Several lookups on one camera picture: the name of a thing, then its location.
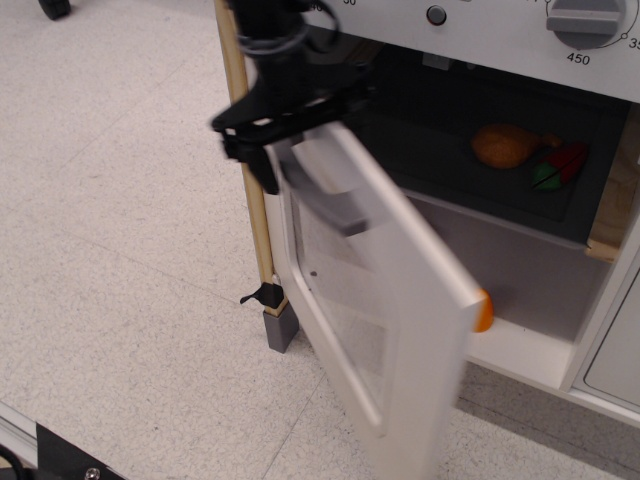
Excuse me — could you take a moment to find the grey round push button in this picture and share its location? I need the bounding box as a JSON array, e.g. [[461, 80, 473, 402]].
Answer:
[[426, 5, 447, 26]]

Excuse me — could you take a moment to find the black metal base plate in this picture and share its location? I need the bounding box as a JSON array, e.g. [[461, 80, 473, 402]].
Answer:
[[36, 424, 124, 480]]

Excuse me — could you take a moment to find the white lower cabinet door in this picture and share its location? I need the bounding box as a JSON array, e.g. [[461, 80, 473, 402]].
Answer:
[[574, 273, 639, 413]]

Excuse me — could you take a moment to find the white toy oven door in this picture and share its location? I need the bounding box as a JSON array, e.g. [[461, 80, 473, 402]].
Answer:
[[267, 122, 482, 479]]

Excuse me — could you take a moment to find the grey oven door handle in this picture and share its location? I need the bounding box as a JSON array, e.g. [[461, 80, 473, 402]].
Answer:
[[279, 157, 368, 237]]

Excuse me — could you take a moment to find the light wooden side post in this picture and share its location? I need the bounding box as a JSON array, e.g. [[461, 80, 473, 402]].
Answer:
[[213, 0, 294, 319]]

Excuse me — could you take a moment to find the black cable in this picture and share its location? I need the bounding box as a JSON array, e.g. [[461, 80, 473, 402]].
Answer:
[[0, 442, 31, 480]]

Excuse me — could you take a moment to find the black tape piece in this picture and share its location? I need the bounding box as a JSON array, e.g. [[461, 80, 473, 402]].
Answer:
[[240, 282, 285, 309]]

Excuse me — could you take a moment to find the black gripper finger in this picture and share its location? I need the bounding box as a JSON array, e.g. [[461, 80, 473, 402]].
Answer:
[[237, 143, 279, 195]]

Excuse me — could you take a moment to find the black caster wheel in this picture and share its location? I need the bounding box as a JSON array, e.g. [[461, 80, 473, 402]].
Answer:
[[38, 0, 71, 21]]

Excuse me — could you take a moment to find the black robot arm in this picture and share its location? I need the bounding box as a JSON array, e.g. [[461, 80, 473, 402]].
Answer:
[[211, 1, 371, 194]]

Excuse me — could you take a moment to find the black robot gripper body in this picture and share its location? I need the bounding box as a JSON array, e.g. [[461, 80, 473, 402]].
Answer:
[[211, 39, 372, 160]]

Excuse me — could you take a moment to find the white toy kitchen cabinet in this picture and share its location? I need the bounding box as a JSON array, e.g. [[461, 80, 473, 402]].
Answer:
[[301, 1, 639, 423]]

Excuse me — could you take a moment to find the grey temperature dial knob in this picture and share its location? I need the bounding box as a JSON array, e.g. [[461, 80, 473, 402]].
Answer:
[[546, 0, 627, 50]]

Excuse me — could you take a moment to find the toy roast chicken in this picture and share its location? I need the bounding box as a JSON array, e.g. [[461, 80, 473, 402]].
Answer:
[[471, 123, 563, 169]]

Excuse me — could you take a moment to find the red green toy vegetable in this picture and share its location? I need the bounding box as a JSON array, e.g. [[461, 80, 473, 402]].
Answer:
[[531, 142, 589, 191]]

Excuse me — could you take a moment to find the aluminium frame rail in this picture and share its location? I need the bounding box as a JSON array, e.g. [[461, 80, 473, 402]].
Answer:
[[0, 402, 38, 467]]

